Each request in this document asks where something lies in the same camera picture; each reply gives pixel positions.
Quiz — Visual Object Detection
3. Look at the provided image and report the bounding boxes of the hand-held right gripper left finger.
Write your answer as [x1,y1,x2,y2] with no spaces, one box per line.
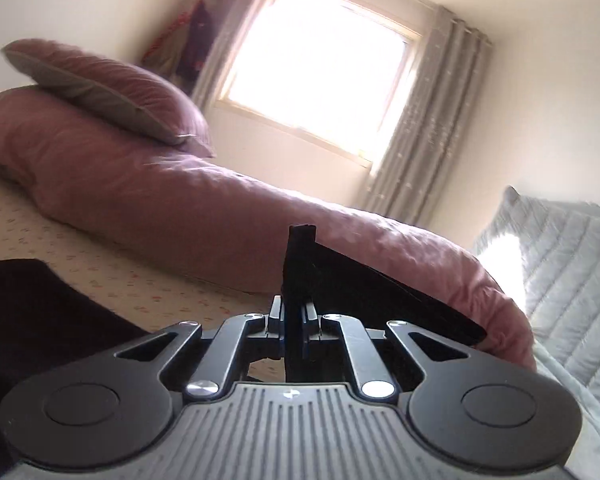
[114,296,287,402]

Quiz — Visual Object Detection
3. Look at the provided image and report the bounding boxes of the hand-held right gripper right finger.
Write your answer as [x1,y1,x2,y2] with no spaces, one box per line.
[302,300,472,399]

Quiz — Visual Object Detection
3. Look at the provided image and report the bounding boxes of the black pants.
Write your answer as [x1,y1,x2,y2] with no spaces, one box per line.
[0,224,487,480]

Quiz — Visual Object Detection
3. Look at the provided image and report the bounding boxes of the long pink duvet roll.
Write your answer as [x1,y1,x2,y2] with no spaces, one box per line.
[0,85,538,372]

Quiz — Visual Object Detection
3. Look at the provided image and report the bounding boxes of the cherry print bed sheet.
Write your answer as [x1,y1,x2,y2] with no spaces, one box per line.
[0,165,292,382]

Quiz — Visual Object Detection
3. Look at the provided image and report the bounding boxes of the beige curtain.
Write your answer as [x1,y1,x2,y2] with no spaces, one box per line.
[364,5,494,227]
[190,0,283,108]

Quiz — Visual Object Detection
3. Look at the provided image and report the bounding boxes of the bright window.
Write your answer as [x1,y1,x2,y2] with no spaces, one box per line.
[216,0,425,167]

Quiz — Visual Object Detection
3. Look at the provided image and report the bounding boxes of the grey quilted blanket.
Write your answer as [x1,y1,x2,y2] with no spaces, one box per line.
[469,185,600,480]

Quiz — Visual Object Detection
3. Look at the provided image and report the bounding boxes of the pink and grey pillow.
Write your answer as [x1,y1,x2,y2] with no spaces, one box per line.
[0,38,217,159]

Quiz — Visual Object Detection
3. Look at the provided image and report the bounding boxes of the hanging clothes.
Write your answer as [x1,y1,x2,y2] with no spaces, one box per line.
[140,0,216,95]

